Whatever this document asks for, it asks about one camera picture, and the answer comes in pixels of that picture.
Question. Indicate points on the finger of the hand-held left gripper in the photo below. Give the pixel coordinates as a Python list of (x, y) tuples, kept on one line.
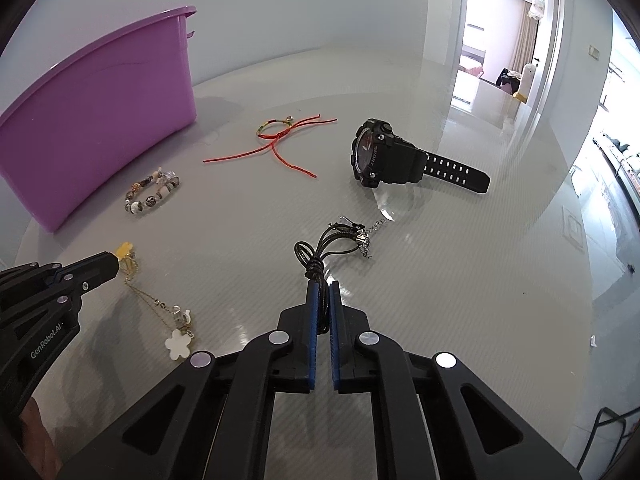
[(20, 290), (85, 272)]

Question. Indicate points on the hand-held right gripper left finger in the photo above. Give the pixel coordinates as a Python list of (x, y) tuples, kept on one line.
[(314, 330)]

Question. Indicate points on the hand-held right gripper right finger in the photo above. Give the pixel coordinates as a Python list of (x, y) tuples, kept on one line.
[(336, 335)]

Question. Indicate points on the purple plastic basket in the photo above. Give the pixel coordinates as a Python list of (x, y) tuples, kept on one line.
[(100, 110)]

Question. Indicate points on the person's left hand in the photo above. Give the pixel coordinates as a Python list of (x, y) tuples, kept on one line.
[(42, 435)]

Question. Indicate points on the black digital wristwatch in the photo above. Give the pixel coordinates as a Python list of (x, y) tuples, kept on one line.
[(380, 155)]

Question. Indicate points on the pink bed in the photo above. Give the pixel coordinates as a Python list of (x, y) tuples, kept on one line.
[(472, 67)]

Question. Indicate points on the dark clothes heap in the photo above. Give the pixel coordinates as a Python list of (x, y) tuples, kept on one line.
[(507, 80)]

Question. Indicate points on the yellow white plush toy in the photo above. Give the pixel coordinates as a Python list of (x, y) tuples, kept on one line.
[(526, 82)]

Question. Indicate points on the grey sofa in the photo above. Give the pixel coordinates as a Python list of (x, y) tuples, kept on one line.
[(620, 155)]

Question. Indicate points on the beige curtain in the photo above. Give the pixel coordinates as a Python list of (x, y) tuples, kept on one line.
[(525, 35)]

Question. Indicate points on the black metal chair frame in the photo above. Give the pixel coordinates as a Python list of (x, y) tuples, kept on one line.
[(600, 415)]

